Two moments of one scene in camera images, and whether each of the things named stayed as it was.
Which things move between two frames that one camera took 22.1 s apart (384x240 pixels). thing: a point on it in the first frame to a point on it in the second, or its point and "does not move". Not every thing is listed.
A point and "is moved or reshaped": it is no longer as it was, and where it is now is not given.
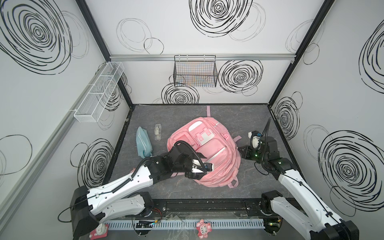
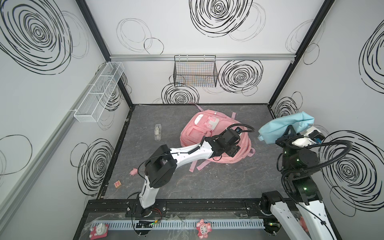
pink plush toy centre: [203, 228] does not move
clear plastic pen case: [158, 132] does not move
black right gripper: [245, 150] to [288, 137]
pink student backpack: [212, 138] is moved or reshaped
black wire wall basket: [195, 71] does not move
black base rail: [210, 207] does not move
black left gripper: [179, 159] to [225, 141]
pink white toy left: [101, 231] does not move
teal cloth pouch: [144, 146] to [271, 131]
